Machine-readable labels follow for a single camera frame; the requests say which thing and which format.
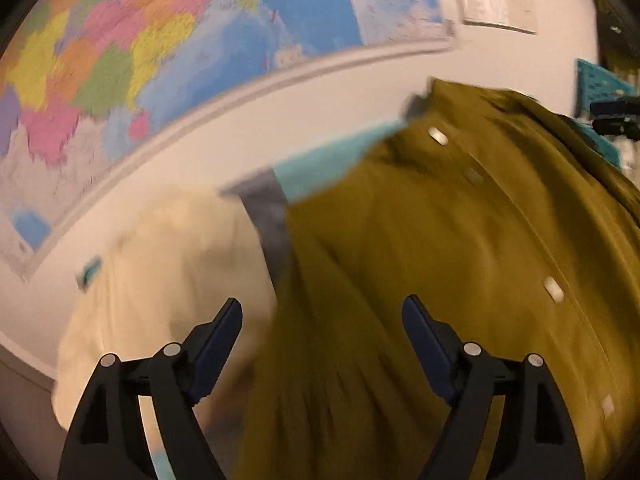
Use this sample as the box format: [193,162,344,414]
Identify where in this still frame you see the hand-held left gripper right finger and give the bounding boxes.
[402,295,587,480]

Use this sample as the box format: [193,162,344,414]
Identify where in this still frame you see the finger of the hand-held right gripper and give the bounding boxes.
[593,116,640,141]
[590,101,633,116]

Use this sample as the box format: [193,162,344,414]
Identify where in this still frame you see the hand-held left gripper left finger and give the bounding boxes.
[59,298,244,480]

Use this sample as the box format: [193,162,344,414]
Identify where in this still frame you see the olive button-up shirt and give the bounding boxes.
[235,79,640,480]

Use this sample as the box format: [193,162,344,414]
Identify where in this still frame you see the teal perforated plastic basket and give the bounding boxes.
[575,58,623,167]

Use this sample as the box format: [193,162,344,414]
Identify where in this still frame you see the cream pillow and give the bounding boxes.
[52,182,281,433]

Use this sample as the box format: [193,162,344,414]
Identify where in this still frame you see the teal and grey bed sheet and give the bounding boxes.
[75,120,408,480]

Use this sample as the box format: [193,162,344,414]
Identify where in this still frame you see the white wall switch panel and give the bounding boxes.
[452,0,538,36]

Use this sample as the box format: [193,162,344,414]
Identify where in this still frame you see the colourful wall map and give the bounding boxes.
[0,0,458,281]

